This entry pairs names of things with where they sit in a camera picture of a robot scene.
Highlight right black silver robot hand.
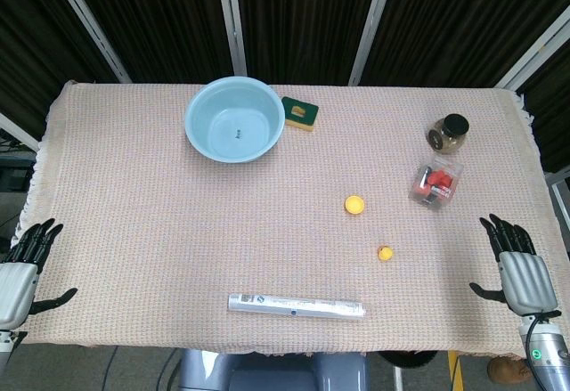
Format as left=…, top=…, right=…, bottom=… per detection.
left=468, top=213, right=562, bottom=319

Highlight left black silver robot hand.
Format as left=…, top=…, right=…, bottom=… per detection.
left=0, top=217, right=79, bottom=330

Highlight brown shoe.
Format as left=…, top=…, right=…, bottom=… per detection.
left=486, top=357, right=533, bottom=384

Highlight clear box red items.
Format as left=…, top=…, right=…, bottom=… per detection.
left=408, top=155, right=465, bottom=208

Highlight glass jar black lid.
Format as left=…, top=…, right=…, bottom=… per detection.
left=426, top=113, right=470, bottom=155

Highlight beige woven tablecloth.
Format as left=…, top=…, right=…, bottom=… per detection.
left=16, top=79, right=570, bottom=361

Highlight plastic wrap roll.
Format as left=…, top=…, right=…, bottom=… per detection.
left=227, top=292, right=367, bottom=322

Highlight grey robot torso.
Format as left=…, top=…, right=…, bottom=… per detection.
left=177, top=348, right=371, bottom=391

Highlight light blue plastic basin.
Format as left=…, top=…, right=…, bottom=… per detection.
left=184, top=76, right=287, bottom=165

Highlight green yellow sponge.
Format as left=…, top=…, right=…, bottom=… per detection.
left=281, top=95, right=321, bottom=134

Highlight dark pleated curtain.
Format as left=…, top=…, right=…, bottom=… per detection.
left=0, top=0, right=570, bottom=174

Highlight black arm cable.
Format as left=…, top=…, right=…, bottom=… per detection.
left=524, top=309, right=563, bottom=368

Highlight white metal frame post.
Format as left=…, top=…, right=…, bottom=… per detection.
left=493, top=15, right=570, bottom=92
left=348, top=0, right=399, bottom=86
left=215, top=0, right=248, bottom=77
left=44, top=0, right=131, bottom=84
left=0, top=112, right=40, bottom=151

